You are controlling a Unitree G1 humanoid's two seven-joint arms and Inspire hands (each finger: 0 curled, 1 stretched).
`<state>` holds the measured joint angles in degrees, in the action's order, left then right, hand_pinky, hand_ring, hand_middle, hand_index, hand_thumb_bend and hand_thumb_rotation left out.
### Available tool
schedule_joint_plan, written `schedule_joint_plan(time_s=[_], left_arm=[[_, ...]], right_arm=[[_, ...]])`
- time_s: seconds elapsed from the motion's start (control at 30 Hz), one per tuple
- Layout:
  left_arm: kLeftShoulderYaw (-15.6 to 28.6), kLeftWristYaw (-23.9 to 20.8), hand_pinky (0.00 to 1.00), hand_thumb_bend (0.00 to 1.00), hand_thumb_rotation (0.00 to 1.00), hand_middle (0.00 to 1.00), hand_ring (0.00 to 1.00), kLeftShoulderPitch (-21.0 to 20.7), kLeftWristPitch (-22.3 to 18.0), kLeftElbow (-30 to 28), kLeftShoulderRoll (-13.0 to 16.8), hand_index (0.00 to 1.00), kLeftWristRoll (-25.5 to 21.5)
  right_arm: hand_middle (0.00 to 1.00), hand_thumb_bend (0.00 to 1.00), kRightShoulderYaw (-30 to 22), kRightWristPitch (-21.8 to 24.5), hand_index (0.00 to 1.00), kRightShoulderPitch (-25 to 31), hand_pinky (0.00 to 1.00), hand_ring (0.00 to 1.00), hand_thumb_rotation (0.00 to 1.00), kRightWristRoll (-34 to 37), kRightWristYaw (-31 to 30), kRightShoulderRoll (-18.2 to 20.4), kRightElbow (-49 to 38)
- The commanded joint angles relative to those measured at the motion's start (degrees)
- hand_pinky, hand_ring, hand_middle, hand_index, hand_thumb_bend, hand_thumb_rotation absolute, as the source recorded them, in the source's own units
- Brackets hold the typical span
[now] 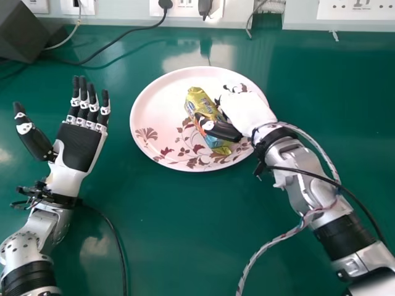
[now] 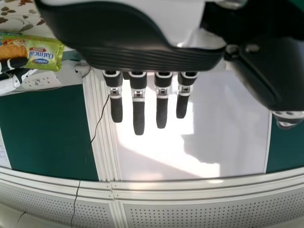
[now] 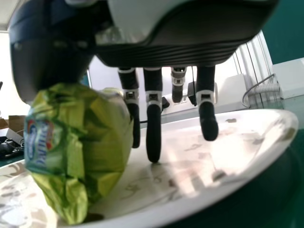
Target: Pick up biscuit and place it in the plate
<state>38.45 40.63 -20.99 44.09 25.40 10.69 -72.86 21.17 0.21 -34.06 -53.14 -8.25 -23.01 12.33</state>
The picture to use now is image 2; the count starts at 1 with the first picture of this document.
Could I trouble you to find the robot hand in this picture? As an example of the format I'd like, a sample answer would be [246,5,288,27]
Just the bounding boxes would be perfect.
[34,0,304,135]
[0,58,38,95]

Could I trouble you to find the yellow-green biscuit packet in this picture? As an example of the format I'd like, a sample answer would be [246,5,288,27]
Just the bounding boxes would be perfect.
[0,33,65,72]

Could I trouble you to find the plate with brown leaf pattern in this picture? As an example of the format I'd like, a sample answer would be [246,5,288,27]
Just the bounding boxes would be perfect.
[0,0,57,38]

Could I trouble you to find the white socket strip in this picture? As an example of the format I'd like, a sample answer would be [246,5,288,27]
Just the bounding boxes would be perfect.
[21,70,62,90]

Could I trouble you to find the thin black wire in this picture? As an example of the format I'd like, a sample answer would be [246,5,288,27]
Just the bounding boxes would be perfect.
[72,94,111,223]

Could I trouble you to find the perforated cable duct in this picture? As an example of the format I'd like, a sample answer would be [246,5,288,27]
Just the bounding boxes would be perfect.
[0,166,304,228]

